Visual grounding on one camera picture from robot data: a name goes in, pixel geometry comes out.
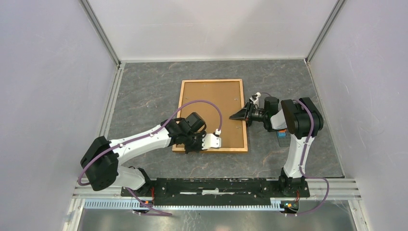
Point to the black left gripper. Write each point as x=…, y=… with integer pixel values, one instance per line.
x=199, y=147

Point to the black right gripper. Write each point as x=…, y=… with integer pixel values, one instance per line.
x=241, y=114

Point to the wooden picture frame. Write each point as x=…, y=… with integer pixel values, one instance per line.
x=228, y=96

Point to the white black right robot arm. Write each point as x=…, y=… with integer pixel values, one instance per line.
x=301, y=118

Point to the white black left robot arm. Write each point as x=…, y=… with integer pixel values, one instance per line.
x=104, y=159

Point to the blue toy brick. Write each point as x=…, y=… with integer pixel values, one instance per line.
x=281, y=134

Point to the grey studded baseplate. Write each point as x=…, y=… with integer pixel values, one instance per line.
x=285, y=142

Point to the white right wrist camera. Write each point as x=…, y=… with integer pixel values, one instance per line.
x=254, y=99

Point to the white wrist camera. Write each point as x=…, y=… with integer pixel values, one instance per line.
x=254, y=99
x=212, y=140

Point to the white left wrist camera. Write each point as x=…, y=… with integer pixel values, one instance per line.
x=212, y=140

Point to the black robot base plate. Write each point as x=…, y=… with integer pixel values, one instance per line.
x=217, y=191

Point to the aluminium rail frame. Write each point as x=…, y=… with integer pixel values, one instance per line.
x=200, y=171

